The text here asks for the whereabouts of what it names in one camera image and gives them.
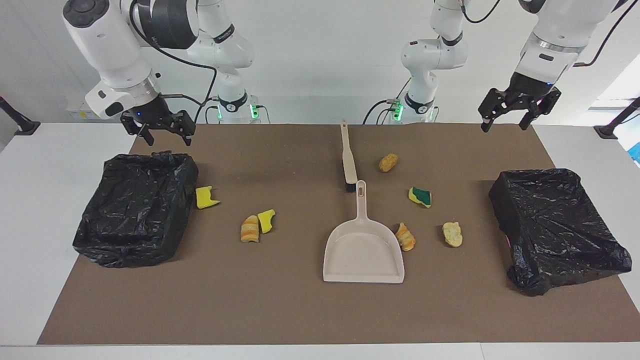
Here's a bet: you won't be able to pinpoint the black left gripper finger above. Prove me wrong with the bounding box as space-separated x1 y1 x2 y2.
519 90 562 132
478 89 507 132

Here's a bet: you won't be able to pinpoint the green and yellow sponge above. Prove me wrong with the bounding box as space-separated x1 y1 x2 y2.
408 186 432 209

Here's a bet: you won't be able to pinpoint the pale bread chunk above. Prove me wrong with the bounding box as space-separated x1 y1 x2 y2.
442 221 464 248

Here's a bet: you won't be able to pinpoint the beige hand brush black bristles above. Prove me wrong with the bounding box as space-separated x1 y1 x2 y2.
340 118 359 194

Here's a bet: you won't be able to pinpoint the torn orange croissant piece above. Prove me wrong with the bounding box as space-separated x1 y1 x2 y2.
395 222 416 252

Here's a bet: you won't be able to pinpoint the beige plastic dustpan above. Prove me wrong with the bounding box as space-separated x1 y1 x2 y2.
323 180 405 284

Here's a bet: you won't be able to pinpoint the open black bag-lined bin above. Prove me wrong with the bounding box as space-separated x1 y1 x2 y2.
72 150 199 269

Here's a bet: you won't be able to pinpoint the black bag-covered bin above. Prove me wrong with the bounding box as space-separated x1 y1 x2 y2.
488 168 633 297

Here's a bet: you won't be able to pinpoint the notched yellow sponge piece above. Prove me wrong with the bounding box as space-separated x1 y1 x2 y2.
195 185 221 210

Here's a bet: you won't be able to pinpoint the black stand foot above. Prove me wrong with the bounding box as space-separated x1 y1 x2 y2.
594 96 640 140
0 95 41 136

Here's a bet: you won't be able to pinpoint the white box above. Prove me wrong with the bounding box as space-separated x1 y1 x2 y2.
66 102 101 121

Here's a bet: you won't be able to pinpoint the striped croissant bread piece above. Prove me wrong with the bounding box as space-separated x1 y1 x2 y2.
240 215 260 243

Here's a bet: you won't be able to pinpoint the small curved yellow sponge piece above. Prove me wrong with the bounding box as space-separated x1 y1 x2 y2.
257 209 276 234

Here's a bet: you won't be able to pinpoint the brown table mat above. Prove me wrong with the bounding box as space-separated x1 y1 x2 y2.
37 123 640 346

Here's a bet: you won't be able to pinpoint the black right base cable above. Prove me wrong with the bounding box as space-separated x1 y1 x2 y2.
204 97 221 125

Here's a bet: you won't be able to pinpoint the black base cable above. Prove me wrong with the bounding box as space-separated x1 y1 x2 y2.
362 99 401 125
204 97 221 125

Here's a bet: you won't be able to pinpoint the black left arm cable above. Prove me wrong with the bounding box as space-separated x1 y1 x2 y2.
460 0 640 68

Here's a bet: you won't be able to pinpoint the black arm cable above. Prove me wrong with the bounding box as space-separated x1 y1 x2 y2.
460 0 640 68
129 0 219 125

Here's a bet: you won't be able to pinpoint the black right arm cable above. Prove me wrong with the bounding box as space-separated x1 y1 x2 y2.
129 0 219 125

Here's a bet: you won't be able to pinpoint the black left base cable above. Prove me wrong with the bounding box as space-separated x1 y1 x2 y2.
362 99 401 125

